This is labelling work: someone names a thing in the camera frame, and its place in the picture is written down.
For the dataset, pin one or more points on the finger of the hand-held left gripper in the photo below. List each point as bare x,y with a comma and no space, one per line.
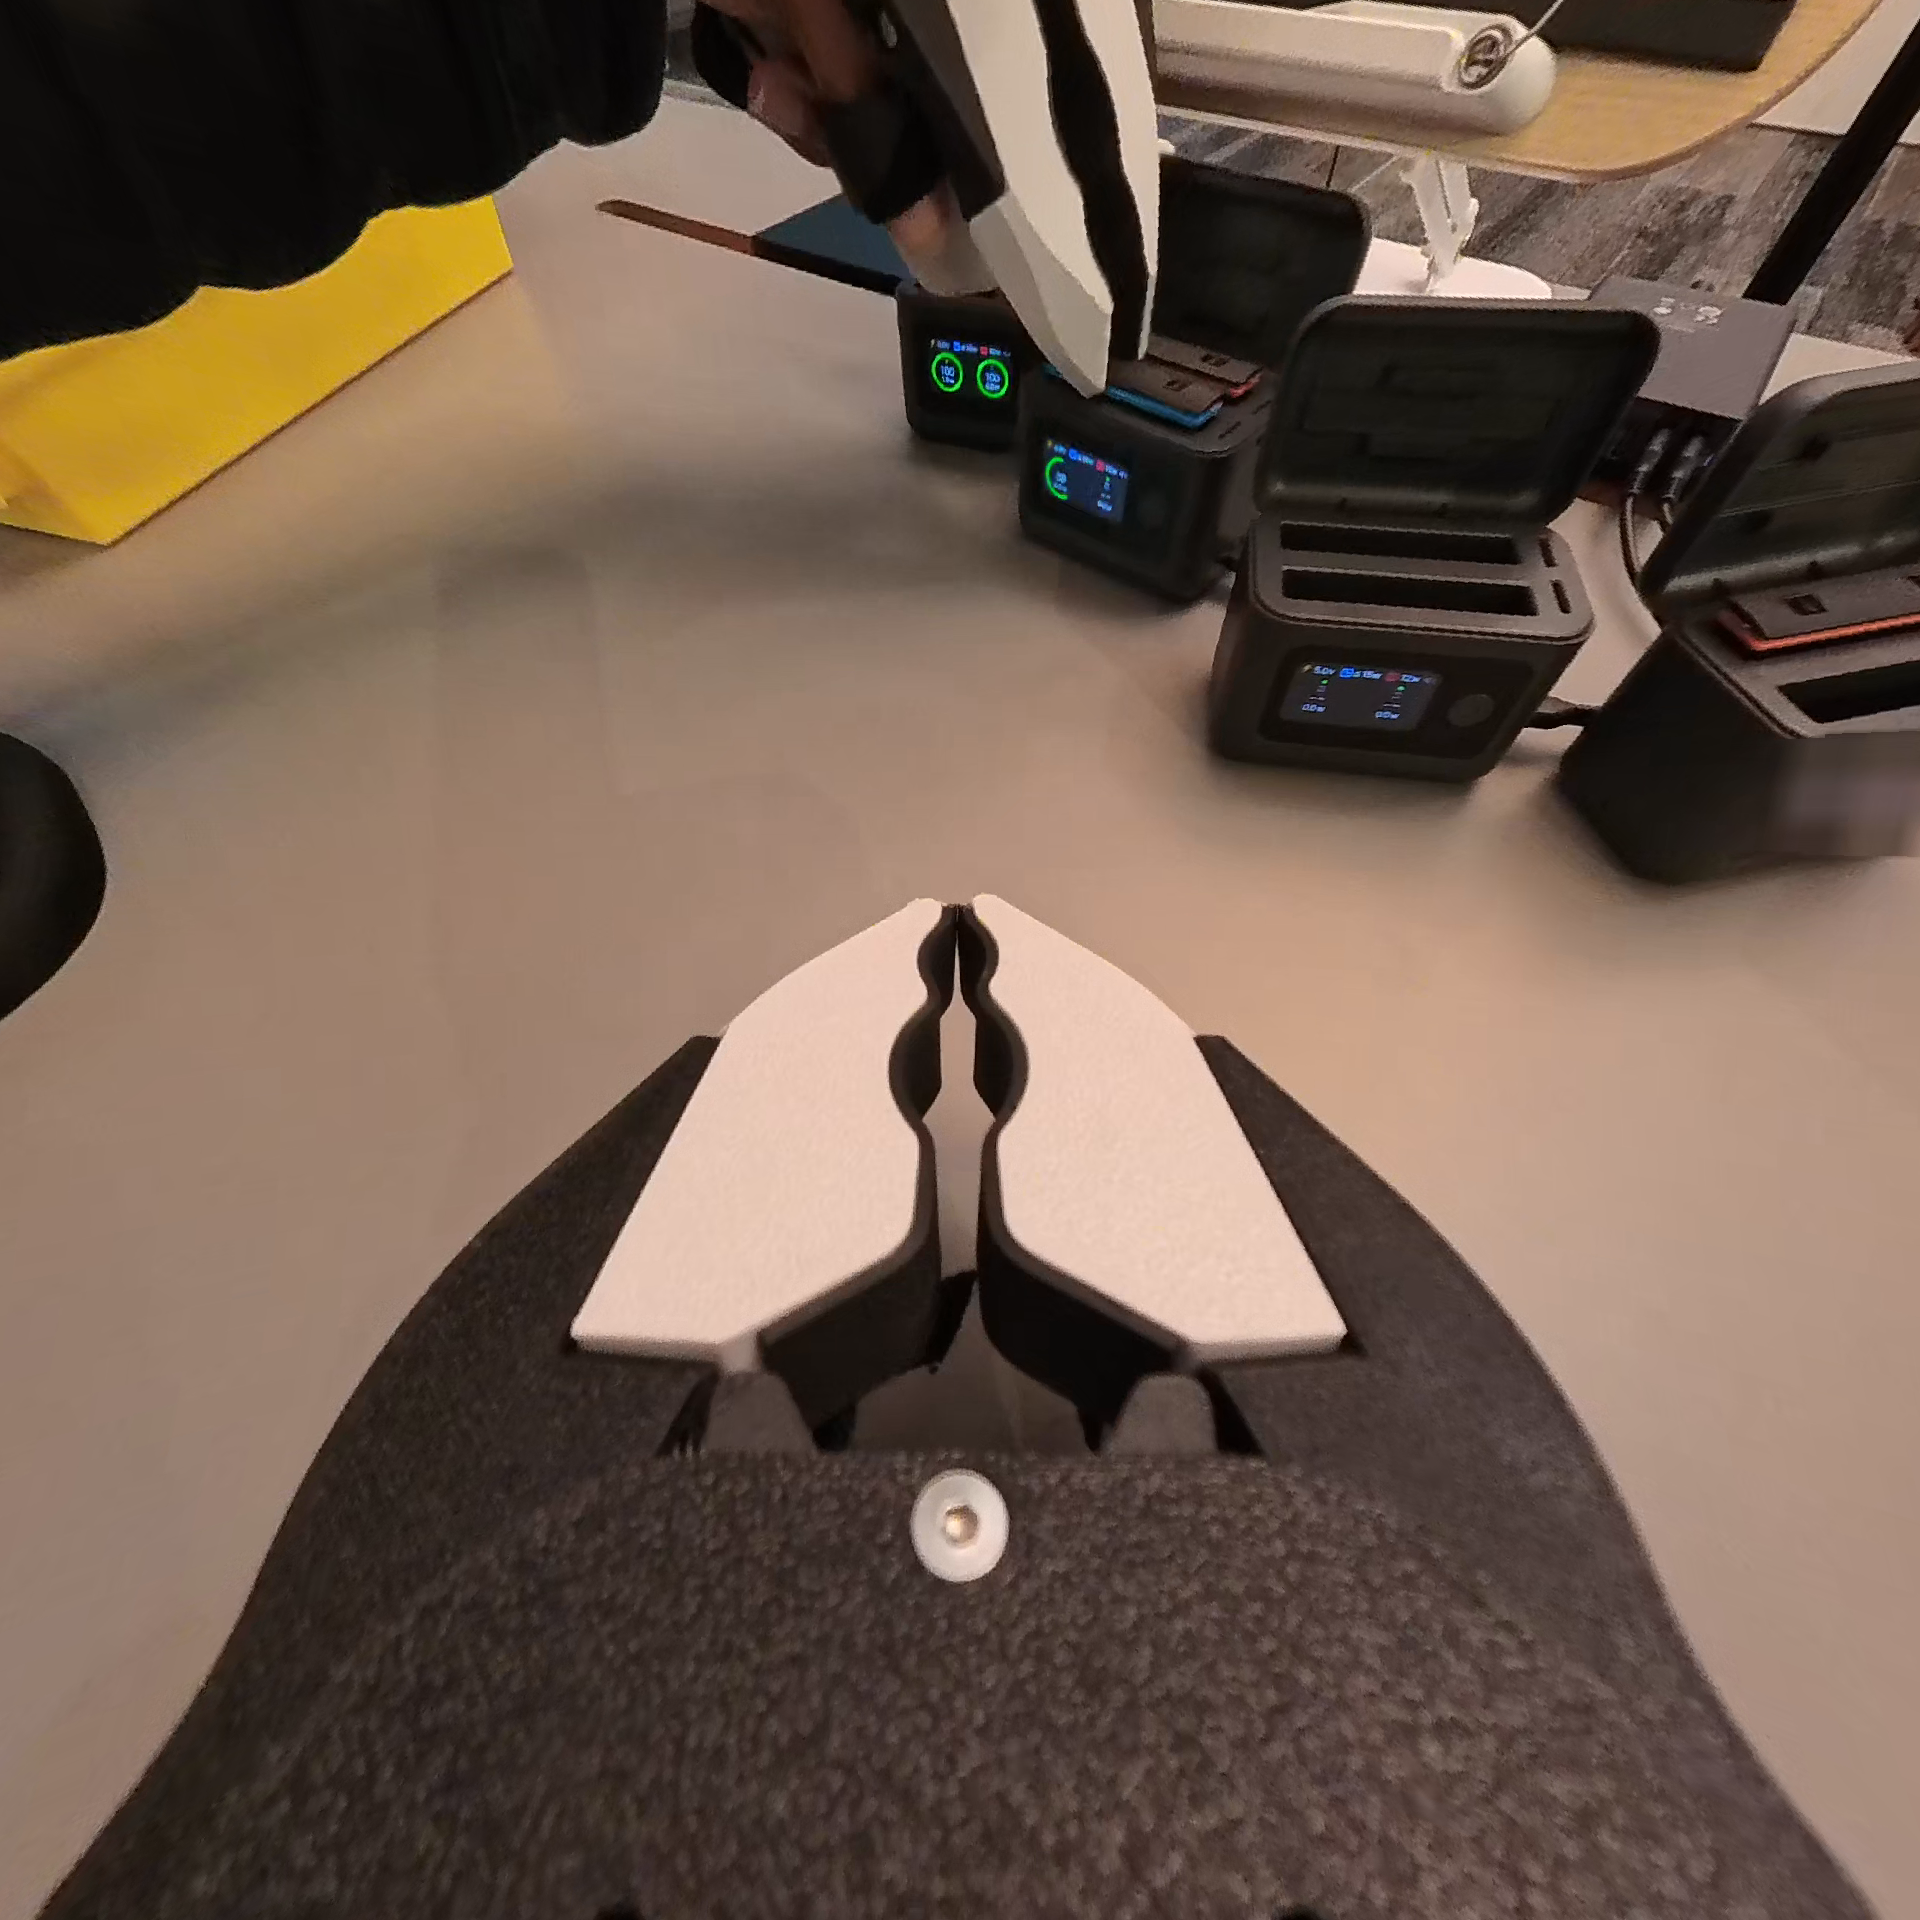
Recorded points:
1125,123
990,151

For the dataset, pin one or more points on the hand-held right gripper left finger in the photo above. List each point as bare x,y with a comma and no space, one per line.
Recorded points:
765,1171

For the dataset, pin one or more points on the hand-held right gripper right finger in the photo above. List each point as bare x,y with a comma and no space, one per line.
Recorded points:
1171,1171

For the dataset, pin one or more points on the black battery charging case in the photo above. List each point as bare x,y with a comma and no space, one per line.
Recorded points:
1381,707
960,391
1259,256
1739,781

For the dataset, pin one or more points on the black camera battery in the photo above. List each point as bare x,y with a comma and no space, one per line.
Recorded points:
1187,391
1830,623

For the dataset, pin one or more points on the yellow plastic bin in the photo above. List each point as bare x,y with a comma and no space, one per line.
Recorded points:
241,375

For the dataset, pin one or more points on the person's left forearm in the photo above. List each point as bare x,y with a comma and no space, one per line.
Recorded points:
299,151

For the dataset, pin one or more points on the person's left hand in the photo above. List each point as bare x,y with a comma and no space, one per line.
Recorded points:
795,76

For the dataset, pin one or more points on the dark flat pad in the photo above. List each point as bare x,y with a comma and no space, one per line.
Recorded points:
834,248

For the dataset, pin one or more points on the white stand base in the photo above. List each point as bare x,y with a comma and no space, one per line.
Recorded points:
1476,240

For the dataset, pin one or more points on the wooden sign board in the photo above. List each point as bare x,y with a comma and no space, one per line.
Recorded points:
1681,107

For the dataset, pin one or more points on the black multi-port power hub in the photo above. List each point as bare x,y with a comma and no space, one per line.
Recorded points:
1697,346

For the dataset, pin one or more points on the black pole stand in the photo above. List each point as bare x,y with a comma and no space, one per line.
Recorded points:
1844,151

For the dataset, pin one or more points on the black quilted pad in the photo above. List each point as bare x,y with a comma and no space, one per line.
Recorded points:
37,872

